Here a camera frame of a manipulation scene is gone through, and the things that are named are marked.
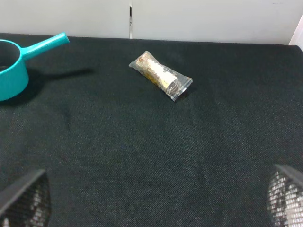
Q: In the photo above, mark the teal saucepan with handle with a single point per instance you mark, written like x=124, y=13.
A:
x=13, y=73

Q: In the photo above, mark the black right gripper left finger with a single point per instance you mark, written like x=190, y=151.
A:
x=26, y=202

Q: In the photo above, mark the clear wrapped snack bar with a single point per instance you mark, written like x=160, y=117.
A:
x=172, y=83

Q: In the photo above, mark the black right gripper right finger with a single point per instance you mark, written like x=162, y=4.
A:
x=285, y=197

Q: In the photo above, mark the black tablecloth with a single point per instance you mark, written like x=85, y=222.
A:
x=119, y=152

